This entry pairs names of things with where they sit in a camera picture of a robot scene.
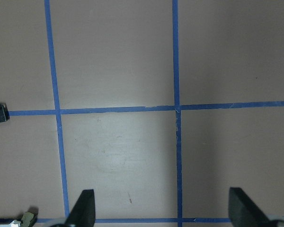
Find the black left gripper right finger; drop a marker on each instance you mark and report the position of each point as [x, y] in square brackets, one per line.
[243, 212]

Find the white curved plastic arc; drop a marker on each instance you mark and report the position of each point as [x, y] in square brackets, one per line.
[10, 223]

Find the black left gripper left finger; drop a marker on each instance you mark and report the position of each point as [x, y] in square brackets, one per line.
[83, 212]

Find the dark green curved brake shoe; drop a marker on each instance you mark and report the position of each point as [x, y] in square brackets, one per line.
[29, 218]

